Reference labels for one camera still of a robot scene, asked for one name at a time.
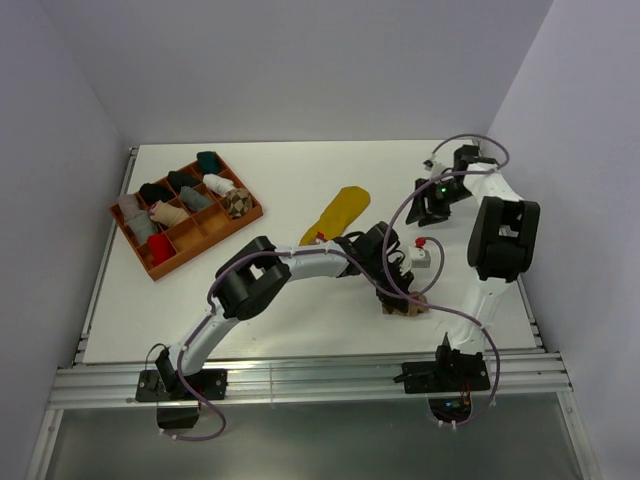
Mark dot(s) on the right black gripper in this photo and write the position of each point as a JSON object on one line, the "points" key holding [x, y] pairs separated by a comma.
{"points": [[434, 212]]}

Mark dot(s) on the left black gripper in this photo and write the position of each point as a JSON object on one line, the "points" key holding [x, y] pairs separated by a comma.
{"points": [[392, 295]]}

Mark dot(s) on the yellow sock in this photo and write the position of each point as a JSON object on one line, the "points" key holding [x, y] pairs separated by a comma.
{"points": [[342, 211]]}

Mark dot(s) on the orange argyle sock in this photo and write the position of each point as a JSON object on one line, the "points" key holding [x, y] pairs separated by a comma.
{"points": [[400, 306]]}

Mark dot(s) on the brown argyle sock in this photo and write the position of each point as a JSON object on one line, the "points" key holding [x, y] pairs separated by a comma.
{"points": [[238, 202]]}

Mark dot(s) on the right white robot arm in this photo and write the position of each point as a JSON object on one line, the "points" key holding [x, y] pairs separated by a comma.
{"points": [[502, 241]]}

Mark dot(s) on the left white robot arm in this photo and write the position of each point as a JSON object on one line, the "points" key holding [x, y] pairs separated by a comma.
{"points": [[246, 285]]}

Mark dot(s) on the white rolled sock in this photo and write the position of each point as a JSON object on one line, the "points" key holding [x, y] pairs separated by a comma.
{"points": [[218, 184]]}

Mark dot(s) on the grey rolled sock middle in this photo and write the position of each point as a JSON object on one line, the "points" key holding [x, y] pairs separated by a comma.
{"points": [[194, 200]]}

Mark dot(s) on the dark green rolled sock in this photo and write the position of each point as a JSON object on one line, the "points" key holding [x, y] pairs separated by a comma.
{"points": [[208, 162]]}

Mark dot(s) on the orange compartment tray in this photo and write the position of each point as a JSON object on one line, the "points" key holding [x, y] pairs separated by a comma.
{"points": [[201, 231]]}

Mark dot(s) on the beige rolled sock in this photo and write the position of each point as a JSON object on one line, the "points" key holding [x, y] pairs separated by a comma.
{"points": [[166, 214]]}

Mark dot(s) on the black rolled sock upper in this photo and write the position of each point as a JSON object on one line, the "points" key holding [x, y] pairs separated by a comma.
{"points": [[177, 180]]}

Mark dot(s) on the black rolled sock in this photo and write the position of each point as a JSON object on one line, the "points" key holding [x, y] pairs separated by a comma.
{"points": [[152, 193], [177, 180]]}

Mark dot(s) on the red rolled sock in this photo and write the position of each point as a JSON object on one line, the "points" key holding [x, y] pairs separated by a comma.
{"points": [[160, 248]]}

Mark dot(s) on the black rolled sock left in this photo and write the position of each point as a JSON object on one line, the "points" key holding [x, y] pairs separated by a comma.
{"points": [[152, 193]]}

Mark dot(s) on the dark grey rolled sock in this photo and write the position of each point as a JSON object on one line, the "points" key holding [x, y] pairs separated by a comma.
{"points": [[142, 227]]}

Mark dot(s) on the light grey rolled sock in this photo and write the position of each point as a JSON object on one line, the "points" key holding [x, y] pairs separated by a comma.
{"points": [[129, 206]]}

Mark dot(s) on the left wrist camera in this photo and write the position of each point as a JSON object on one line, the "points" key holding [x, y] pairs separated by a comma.
{"points": [[417, 254]]}

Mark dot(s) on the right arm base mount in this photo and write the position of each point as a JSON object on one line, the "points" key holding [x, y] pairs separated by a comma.
{"points": [[449, 377]]}

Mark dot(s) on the aluminium rail frame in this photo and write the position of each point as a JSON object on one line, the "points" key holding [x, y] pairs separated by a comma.
{"points": [[311, 391]]}

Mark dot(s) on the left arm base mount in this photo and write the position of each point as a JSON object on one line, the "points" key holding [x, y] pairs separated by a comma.
{"points": [[210, 383]]}

